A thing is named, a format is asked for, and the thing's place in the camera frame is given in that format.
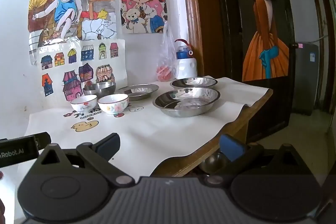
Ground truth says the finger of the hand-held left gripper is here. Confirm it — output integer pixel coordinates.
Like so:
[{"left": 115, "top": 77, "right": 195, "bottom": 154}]
[{"left": 34, "top": 132, "right": 52, "bottom": 152}]

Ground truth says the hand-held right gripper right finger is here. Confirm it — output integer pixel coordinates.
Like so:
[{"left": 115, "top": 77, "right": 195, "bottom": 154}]
[{"left": 203, "top": 134, "right": 309, "bottom": 186}]

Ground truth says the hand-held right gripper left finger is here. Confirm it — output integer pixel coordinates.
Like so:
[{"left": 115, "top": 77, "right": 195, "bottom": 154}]
[{"left": 34, "top": 133, "right": 135, "bottom": 186}]

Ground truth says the white ceramic bowl floral print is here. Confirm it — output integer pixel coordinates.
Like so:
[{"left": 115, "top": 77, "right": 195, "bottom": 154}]
[{"left": 98, "top": 93, "right": 130, "bottom": 115}]

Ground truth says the white ceramic bowl red print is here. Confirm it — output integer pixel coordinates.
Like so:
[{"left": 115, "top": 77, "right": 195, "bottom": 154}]
[{"left": 70, "top": 94, "right": 98, "bottom": 112}]

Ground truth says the large steel bowl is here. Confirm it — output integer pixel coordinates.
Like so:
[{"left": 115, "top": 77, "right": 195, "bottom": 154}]
[{"left": 91, "top": 81, "right": 116, "bottom": 98}]

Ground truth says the steel plate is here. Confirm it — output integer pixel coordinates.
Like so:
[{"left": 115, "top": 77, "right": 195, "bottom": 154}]
[{"left": 118, "top": 84, "right": 160, "bottom": 101}]

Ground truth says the large steel basin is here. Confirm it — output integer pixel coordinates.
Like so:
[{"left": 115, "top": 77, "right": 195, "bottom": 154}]
[{"left": 153, "top": 87, "right": 220, "bottom": 117}]

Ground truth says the person's left hand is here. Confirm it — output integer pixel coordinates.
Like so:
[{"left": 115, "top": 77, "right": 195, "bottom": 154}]
[{"left": 0, "top": 171, "right": 6, "bottom": 223}]

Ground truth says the round metal object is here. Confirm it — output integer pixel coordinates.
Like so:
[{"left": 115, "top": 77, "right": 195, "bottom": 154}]
[{"left": 199, "top": 152, "right": 231, "bottom": 174}]

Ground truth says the wooden table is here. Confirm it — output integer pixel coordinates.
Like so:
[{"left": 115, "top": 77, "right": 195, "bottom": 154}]
[{"left": 150, "top": 89, "right": 273, "bottom": 178}]

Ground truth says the white printed table cover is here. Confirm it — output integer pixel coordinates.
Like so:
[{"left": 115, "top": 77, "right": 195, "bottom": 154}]
[{"left": 5, "top": 76, "right": 273, "bottom": 223}]

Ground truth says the dark wooden door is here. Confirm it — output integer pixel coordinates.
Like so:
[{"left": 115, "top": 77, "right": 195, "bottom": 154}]
[{"left": 210, "top": 0, "right": 297, "bottom": 143}]

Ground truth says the colourful houses drawing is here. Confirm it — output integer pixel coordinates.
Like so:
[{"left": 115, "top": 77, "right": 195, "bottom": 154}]
[{"left": 37, "top": 39, "right": 128, "bottom": 102}]

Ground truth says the white and blue water bottle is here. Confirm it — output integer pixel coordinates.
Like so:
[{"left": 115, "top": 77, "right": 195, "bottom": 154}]
[{"left": 175, "top": 39, "right": 198, "bottom": 80}]

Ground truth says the grey appliance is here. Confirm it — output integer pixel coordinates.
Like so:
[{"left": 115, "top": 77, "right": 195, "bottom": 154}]
[{"left": 291, "top": 42, "right": 319, "bottom": 115}]

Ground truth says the clear plastic bag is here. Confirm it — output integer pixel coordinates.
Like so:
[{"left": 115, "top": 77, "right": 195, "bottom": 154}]
[{"left": 157, "top": 23, "right": 177, "bottom": 82}]

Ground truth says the orange dress girl poster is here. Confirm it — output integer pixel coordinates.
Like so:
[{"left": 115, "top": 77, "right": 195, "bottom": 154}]
[{"left": 227, "top": 0, "right": 290, "bottom": 82}]

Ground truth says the brown wooden door frame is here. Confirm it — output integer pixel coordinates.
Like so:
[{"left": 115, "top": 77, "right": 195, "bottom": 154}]
[{"left": 178, "top": 0, "right": 218, "bottom": 77}]

